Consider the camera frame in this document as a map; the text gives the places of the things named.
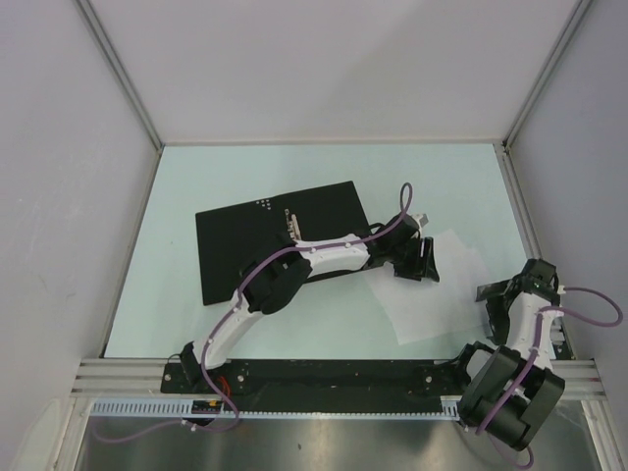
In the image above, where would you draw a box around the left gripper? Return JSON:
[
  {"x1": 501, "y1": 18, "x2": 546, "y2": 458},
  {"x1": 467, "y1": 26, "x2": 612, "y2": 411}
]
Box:
[{"x1": 388, "y1": 236, "x2": 438, "y2": 283}]

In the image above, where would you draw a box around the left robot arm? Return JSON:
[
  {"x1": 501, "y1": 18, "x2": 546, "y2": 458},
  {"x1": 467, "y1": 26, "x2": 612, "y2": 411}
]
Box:
[{"x1": 179, "y1": 212, "x2": 440, "y2": 393}]

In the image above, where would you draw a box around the left aluminium frame post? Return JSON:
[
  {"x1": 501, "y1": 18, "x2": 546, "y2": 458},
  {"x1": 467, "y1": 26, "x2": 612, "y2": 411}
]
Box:
[{"x1": 72, "y1": 0, "x2": 164, "y2": 154}]

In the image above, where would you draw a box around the aluminium rail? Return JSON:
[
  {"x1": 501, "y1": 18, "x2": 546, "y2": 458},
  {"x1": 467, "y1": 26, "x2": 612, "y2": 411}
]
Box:
[
  {"x1": 494, "y1": 142, "x2": 574, "y2": 360},
  {"x1": 71, "y1": 358, "x2": 606, "y2": 400}
]

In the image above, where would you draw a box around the right aluminium frame post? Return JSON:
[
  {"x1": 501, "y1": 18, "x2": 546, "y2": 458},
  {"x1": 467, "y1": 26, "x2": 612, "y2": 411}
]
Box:
[{"x1": 501, "y1": 0, "x2": 596, "y2": 151}]

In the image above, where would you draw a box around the slotted cable duct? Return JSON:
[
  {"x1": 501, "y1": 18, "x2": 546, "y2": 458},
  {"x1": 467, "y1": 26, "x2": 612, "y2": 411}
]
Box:
[{"x1": 90, "y1": 395, "x2": 465, "y2": 423}]

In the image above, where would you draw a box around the aluminium frame post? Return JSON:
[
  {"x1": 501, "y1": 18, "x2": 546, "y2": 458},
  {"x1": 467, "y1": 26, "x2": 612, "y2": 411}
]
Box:
[
  {"x1": 501, "y1": 0, "x2": 596, "y2": 151},
  {"x1": 72, "y1": 0, "x2": 164, "y2": 154}
]

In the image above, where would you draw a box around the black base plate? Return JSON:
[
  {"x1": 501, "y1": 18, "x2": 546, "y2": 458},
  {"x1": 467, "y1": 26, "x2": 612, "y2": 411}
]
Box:
[{"x1": 161, "y1": 357, "x2": 467, "y2": 413}]

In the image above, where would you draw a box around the aluminium front rail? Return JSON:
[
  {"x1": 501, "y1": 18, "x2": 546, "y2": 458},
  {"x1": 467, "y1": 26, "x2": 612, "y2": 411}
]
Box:
[{"x1": 71, "y1": 358, "x2": 606, "y2": 400}]

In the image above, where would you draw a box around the red black folder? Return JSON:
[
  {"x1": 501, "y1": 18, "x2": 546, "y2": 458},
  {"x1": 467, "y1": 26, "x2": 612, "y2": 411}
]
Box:
[{"x1": 195, "y1": 181, "x2": 369, "y2": 306}]

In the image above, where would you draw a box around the white paper sheet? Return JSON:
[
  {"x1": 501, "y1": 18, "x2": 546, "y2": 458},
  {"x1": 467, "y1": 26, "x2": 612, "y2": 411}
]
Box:
[{"x1": 365, "y1": 230, "x2": 489, "y2": 344}]

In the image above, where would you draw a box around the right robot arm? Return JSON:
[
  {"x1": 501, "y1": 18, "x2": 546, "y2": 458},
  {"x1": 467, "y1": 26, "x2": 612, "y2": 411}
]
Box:
[{"x1": 452, "y1": 259, "x2": 565, "y2": 451}]

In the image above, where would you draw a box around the metal folder clip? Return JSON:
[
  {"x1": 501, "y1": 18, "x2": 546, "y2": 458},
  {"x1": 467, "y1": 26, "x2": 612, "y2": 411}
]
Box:
[{"x1": 285, "y1": 208, "x2": 301, "y2": 241}]

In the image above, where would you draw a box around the right side aluminium rail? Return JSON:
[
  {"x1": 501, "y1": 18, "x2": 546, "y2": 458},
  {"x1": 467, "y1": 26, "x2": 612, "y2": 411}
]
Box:
[{"x1": 494, "y1": 142, "x2": 574, "y2": 360}]

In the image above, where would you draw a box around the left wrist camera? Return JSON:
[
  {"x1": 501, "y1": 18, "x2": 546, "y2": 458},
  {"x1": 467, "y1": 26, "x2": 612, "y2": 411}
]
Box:
[{"x1": 410, "y1": 213, "x2": 429, "y2": 230}]

